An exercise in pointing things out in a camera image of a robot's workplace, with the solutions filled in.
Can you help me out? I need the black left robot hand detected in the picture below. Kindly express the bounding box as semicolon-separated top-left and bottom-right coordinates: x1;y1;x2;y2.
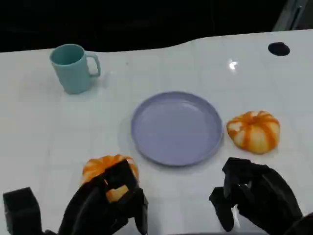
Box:
58;159;149;235

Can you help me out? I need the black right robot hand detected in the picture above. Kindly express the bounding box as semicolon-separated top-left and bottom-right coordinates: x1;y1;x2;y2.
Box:
209;157;304;235

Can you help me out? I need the orange and white bread roll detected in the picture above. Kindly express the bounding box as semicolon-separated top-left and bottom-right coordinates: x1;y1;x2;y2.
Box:
226;110;281;155
82;154;139;204

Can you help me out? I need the lilac plate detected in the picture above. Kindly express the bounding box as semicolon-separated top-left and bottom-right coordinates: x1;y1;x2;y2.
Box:
130;91;224;167

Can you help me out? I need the pale green mug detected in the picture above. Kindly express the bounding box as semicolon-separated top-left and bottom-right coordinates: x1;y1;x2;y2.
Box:
49;44;102;95

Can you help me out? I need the black round table grommet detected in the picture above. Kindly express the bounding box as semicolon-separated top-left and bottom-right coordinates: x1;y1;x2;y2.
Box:
268;42;291;57

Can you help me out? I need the grey background furniture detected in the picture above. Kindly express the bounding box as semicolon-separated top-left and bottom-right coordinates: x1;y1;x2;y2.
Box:
272;0;313;32

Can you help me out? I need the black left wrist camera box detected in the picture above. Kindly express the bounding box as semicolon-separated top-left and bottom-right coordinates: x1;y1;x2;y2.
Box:
2;187;43;235

